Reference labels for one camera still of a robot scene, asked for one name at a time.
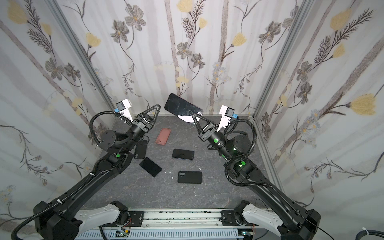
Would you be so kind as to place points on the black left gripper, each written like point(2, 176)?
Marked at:
point(139, 125)

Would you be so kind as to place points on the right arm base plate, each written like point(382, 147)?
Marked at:
point(232, 218)

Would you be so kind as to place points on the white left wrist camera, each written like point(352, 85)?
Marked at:
point(122, 107)

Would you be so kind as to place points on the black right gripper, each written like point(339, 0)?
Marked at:
point(205, 131)

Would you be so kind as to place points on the aluminium mounting rail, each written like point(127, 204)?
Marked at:
point(192, 218)

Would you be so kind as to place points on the small green circuit board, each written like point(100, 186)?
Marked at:
point(122, 234)

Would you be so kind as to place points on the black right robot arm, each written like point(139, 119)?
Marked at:
point(240, 171)

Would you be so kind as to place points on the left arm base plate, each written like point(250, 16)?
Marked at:
point(129, 219)

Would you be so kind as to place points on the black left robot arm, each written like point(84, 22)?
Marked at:
point(56, 220)

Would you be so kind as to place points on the pink phone case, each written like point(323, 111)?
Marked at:
point(163, 136)

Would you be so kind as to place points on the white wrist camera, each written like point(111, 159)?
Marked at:
point(122, 107)
point(227, 114)

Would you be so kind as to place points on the black phone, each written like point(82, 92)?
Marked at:
point(150, 167)
point(183, 154)
point(182, 108)

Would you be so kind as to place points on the black phone case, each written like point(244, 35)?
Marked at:
point(141, 150)
point(190, 177)

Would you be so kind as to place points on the white slotted cable duct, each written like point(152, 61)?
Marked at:
point(177, 234)

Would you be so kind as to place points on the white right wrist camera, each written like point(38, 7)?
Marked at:
point(227, 114)

